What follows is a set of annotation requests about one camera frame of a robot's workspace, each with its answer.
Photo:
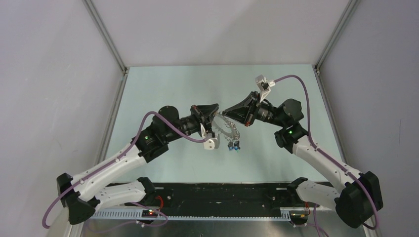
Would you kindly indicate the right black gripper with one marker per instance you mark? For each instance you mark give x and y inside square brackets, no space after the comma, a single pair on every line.
[238,112]

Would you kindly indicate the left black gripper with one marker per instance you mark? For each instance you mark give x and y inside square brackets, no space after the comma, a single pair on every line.
[208,110]

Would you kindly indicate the large metal keyring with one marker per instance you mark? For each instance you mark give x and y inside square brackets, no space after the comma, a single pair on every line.
[225,127]

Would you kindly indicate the keys with tags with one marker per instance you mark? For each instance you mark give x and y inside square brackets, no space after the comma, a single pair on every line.
[234,145]

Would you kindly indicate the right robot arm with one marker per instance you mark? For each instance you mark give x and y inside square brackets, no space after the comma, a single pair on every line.
[353,195]

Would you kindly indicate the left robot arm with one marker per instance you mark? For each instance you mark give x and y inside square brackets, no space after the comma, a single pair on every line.
[86,193]

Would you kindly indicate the right controller board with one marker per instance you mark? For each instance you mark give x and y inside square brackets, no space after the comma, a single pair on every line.
[299,215]

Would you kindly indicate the controller board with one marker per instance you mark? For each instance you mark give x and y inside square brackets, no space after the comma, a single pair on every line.
[148,213]
[299,215]

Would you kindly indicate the left controller board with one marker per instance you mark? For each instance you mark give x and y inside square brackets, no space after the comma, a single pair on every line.
[148,213]

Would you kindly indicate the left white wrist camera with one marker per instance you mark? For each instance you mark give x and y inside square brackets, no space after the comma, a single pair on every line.
[211,138]

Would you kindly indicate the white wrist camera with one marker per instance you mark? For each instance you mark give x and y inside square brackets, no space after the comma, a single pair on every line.
[211,138]
[264,86]

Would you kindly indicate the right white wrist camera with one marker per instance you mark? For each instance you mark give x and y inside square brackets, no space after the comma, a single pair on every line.
[264,86]

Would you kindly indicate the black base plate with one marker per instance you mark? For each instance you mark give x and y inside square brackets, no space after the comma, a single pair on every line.
[222,199]

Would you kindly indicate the slotted cable duct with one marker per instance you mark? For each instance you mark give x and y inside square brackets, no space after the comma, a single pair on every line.
[135,214]

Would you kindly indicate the right aluminium frame post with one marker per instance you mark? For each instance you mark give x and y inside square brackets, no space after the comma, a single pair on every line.
[336,33]

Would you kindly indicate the aluminium frame post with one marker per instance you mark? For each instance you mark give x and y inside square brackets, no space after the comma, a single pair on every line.
[336,33]
[103,31]

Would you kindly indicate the left aluminium frame post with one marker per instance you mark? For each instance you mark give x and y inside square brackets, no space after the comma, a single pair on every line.
[103,31]

